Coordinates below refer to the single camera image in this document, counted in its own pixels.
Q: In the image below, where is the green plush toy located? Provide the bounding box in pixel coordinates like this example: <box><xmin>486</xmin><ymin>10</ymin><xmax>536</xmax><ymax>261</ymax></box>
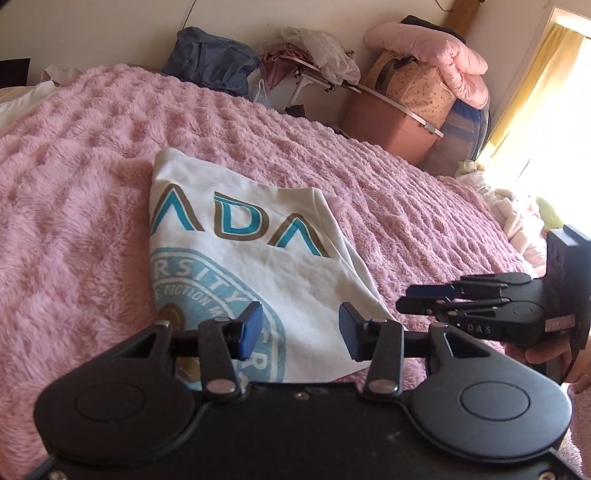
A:
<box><xmin>536</xmin><ymin>197</ymin><xmax>565</xmax><ymax>231</ymax></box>

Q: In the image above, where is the white cloth at bed edge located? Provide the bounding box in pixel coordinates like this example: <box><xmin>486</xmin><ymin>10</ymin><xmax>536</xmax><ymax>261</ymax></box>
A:
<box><xmin>0</xmin><ymin>65</ymin><xmax>83</xmax><ymax>129</ymax></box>

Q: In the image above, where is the folding metal table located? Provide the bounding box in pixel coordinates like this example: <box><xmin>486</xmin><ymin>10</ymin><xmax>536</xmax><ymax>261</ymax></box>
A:
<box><xmin>280</xmin><ymin>55</ymin><xmax>446</xmax><ymax>139</ymax></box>

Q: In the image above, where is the white Nevada sweatshirt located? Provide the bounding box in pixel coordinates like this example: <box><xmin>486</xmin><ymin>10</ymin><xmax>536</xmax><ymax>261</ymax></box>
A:
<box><xmin>149</xmin><ymin>148</ymin><xmax>389</xmax><ymax>383</ymax></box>

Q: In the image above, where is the patterned beige storage bag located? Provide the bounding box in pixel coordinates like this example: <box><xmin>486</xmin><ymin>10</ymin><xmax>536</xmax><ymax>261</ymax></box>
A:
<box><xmin>361</xmin><ymin>50</ymin><xmax>457</xmax><ymax>129</ymax></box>

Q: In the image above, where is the pink fluffy blanket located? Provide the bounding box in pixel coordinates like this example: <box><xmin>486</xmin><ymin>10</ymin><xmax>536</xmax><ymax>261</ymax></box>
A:
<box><xmin>0</xmin><ymin>63</ymin><xmax>588</xmax><ymax>480</ymax></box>

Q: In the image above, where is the right hand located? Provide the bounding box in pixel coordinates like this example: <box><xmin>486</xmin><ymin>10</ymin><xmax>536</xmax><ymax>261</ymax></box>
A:
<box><xmin>504</xmin><ymin>334</ymin><xmax>590</xmax><ymax>390</ymax></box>

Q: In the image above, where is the brown plastic storage box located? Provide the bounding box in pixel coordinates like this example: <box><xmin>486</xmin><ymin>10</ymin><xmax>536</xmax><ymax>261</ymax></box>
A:
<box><xmin>341</xmin><ymin>90</ymin><xmax>443</xmax><ymax>165</ymax></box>

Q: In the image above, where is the clothes pile on table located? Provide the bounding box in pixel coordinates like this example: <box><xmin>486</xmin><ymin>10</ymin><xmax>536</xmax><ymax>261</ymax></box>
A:
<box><xmin>259</xmin><ymin>27</ymin><xmax>362</xmax><ymax>90</ymax></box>

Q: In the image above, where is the pale pink crumpled bedding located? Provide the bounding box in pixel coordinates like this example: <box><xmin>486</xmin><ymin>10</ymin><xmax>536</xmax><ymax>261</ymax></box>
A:
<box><xmin>455</xmin><ymin>161</ymin><xmax>547</xmax><ymax>277</ymax></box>

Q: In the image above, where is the white plastic bag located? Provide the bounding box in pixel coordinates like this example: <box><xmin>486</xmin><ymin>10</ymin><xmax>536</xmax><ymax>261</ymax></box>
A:
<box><xmin>249</xmin><ymin>79</ymin><xmax>273</xmax><ymax>109</ymax></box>

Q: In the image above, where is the dark blue bag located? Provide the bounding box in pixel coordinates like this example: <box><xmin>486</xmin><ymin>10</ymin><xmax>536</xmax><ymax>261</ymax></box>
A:
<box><xmin>161</xmin><ymin>27</ymin><xmax>260</xmax><ymax>97</ymax></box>

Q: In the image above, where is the blue storage container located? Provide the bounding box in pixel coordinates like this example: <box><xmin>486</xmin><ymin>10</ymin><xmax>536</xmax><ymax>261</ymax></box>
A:
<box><xmin>419</xmin><ymin>100</ymin><xmax>490</xmax><ymax>176</ymax></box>

